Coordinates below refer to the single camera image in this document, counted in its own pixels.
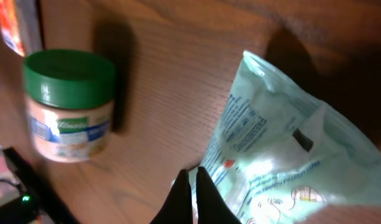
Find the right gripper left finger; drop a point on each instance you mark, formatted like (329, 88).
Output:
(177, 208)

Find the small orange carton box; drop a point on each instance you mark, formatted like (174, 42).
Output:
(9, 26)

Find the pale green tissue pack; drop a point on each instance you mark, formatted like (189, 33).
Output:
(278, 154)

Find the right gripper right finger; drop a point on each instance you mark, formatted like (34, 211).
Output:
(210, 204)

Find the green lid seasoning jar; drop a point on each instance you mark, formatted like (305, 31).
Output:
(70, 100)

